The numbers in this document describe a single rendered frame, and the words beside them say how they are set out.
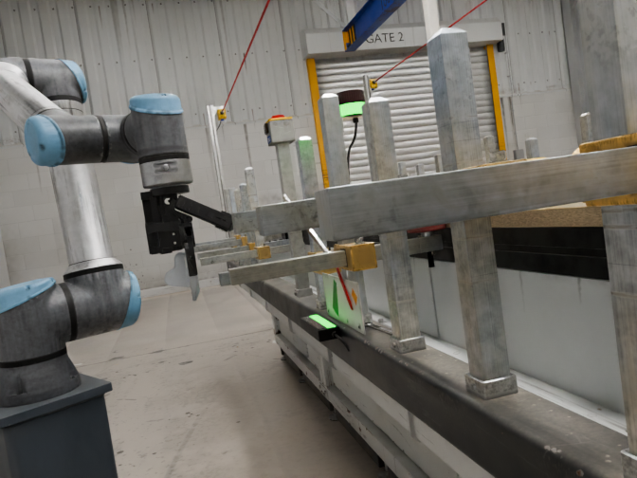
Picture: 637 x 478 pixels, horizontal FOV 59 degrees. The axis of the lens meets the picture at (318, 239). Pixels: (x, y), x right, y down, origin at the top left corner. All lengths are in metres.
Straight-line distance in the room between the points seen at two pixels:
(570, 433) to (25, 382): 1.20
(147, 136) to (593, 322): 0.77
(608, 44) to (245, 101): 8.64
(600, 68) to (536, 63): 10.66
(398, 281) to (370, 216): 0.60
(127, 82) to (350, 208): 8.72
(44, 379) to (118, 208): 7.35
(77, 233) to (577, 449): 1.27
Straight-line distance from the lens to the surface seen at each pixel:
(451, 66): 0.69
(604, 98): 0.48
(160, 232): 1.03
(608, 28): 0.48
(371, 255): 1.08
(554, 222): 0.90
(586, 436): 0.62
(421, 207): 0.33
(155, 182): 1.03
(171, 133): 1.04
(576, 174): 0.39
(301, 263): 1.08
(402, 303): 0.92
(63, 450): 1.51
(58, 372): 1.51
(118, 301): 1.53
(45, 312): 1.49
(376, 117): 0.91
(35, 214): 8.93
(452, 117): 0.67
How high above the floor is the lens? 0.95
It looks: 3 degrees down
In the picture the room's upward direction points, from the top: 8 degrees counter-clockwise
